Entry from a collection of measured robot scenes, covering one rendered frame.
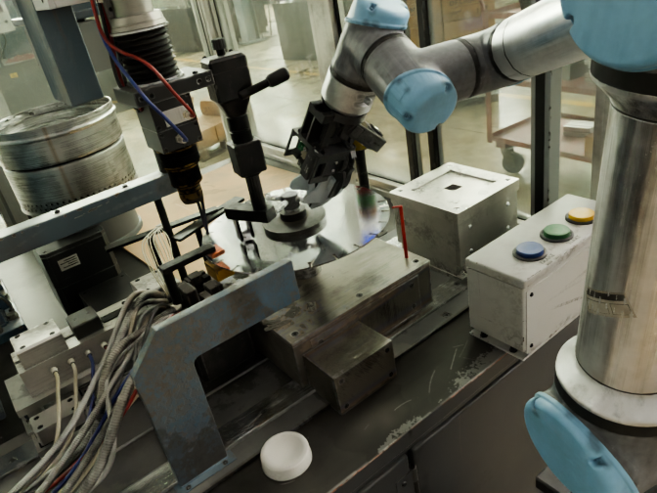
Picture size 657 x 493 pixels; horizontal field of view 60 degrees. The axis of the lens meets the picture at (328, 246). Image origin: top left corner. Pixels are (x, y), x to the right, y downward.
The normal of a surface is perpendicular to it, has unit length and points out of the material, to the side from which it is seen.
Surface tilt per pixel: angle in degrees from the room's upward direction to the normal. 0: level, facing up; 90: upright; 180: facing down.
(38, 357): 90
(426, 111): 117
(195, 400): 90
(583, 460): 98
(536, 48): 109
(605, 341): 91
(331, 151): 32
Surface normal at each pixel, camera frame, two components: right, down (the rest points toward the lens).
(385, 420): -0.17, -0.86
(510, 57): -0.74, 0.64
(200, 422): 0.61, 0.29
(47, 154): 0.24, 0.44
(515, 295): -0.78, 0.41
